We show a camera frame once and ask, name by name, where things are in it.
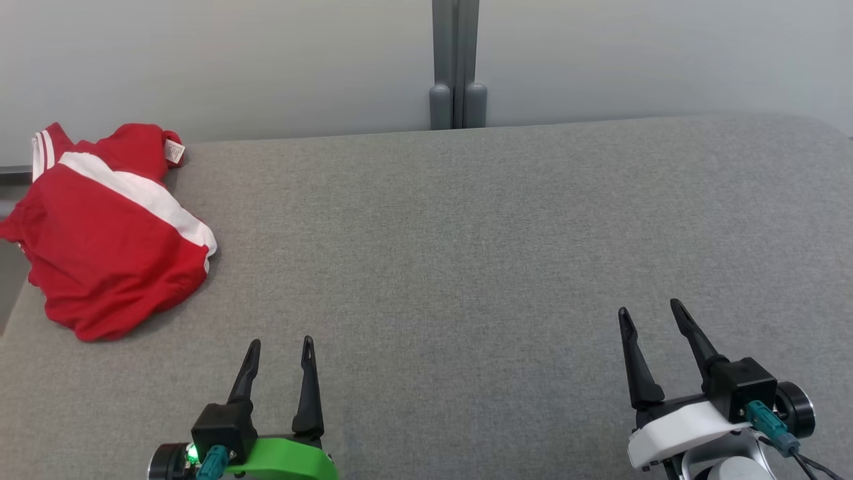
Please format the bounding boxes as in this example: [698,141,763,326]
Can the red jersey with white sleeves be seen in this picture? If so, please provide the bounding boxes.
[30,122,187,184]

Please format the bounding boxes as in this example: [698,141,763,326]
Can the left camera cable teal plug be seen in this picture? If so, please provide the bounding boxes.
[197,445,231,480]

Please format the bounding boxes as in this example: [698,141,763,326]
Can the camera cable teal plug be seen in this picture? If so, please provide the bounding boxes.
[197,445,231,480]
[745,400,846,480]

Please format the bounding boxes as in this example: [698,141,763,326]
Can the red shorts with white band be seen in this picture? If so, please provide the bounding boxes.
[0,152,219,343]

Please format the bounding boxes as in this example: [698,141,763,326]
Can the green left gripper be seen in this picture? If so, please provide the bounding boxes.
[225,335,339,480]

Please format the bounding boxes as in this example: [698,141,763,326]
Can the right camera cable teal plug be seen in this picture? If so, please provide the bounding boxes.
[745,400,846,480]

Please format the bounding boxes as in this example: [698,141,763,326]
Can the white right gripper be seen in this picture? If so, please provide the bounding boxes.
[618,299,754,471]

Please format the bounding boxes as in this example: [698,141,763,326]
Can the grey partition post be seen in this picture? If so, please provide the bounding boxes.
[430,0,488,131]

